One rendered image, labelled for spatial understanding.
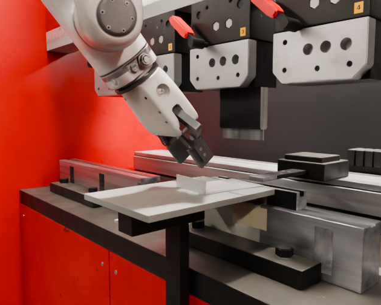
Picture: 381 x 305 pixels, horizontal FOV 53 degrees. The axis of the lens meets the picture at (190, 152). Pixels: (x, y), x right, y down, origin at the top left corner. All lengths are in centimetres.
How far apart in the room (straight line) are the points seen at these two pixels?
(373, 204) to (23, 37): 114
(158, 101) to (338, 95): 74
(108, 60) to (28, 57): 89
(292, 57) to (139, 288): 52
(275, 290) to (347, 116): 69
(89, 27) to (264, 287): 42
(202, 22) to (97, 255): 56
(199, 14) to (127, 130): 87
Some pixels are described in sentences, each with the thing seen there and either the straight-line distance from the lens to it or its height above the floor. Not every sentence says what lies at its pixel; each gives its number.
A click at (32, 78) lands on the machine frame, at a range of 141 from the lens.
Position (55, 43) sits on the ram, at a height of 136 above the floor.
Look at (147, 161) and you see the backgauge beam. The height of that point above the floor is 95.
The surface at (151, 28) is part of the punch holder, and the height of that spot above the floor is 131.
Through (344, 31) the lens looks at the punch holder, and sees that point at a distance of 58.
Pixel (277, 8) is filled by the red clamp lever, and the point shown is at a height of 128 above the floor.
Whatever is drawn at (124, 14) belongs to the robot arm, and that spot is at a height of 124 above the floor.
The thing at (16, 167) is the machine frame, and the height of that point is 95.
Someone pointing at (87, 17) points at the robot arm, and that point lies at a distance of 46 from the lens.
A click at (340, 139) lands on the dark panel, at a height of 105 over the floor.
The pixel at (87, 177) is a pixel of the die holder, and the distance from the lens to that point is 120.
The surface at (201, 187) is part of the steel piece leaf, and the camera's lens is 62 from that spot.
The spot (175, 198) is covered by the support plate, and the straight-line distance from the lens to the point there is 59.
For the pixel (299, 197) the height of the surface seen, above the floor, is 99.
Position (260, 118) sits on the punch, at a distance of 69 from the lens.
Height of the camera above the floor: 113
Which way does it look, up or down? 6 degrees down
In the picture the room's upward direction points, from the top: straight up
